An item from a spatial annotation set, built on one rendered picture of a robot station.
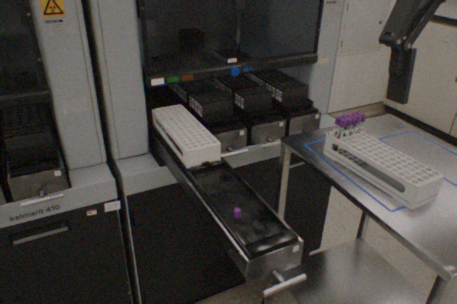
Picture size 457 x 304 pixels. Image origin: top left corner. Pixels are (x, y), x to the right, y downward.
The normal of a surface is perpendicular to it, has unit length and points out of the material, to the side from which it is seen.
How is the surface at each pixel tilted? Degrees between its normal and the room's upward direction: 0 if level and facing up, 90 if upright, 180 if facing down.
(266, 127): 90
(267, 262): 90
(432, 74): 90
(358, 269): 0
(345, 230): 0
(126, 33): 90
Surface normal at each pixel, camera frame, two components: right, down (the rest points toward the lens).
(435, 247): 0.03, -0.87
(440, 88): -0.89, 0.21
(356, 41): 0.47, 0.45
